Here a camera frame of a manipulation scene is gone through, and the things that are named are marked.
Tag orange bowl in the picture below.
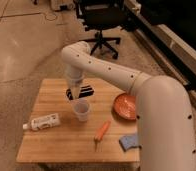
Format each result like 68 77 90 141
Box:
113 93 136 121

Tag wooden table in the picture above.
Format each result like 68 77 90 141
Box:
16 78 139 164

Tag white tube bottle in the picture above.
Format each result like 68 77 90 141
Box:
23 113 61 131

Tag black striped eraser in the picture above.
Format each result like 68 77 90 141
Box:
66 85 94 100

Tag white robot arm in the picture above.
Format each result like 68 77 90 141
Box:
61 41 196 171

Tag blue sponge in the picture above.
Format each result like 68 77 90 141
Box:
119 134 139 152

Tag black office chair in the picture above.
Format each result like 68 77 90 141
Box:
73 0 127 59

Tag orange carrot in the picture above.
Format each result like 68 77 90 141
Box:
94 121 111 146

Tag long bench rail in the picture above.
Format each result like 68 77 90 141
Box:
124 0 196 109

